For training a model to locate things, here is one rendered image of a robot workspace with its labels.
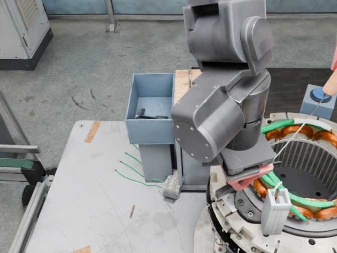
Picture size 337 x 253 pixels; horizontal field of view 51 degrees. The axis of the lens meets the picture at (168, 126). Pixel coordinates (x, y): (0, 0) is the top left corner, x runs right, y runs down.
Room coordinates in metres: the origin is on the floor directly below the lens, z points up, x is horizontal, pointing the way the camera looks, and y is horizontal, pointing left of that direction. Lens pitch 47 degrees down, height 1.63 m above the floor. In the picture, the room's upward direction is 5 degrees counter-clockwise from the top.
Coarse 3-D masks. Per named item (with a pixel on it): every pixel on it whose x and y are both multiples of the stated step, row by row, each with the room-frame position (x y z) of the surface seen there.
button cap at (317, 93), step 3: (315, 90) 0.62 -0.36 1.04; (318, 90) 0.62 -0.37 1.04; (321, 90) 0.62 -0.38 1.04; (312, 93) 0.61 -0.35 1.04; (315, 93) 0.61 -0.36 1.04; (318, 93) 0.61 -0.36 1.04; (321, 93) 0.61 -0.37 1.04; (315, 96) 0.60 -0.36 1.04; (318, 96) 0.60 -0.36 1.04; (321, 96) 0.60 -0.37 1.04; (327, 96) 0.60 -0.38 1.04; (318, 99) 0.59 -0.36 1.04; (324, 99) 0.59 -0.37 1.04
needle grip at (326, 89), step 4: (336, 68) 0.35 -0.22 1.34; (336, 72) 0.34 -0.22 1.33; (332, 76) 0.34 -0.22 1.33; (336, 76) 0.34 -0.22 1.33; (328, 80) 0.35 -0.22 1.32; (332, 80) 0.34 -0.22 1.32; (336, 80) 0.34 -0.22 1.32; (328, 84) 0.34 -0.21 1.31; (332, 84) 0.34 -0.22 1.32; (336, 84) 0.34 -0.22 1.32; (324, 88) 0.34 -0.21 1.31; (328, 88) 0.34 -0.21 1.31; (332, 88) 0.34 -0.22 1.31; (336, 88) 0.34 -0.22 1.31; (328, 92) 0.34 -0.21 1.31; (332, 92) 0.33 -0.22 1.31
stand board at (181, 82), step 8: (176, 72) 0.71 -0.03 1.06; (184, 72) 0.71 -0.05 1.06; (192, 72) 0.70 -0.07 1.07; (200, 72) 0.70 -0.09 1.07; (176, 80) 0.68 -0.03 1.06; (184, 80) 0.68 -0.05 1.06; (192, 80) 0.67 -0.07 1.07; (176, 88) 0.65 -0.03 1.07; (184, 88) 0.65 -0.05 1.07; (176, 96) 0.62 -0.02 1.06
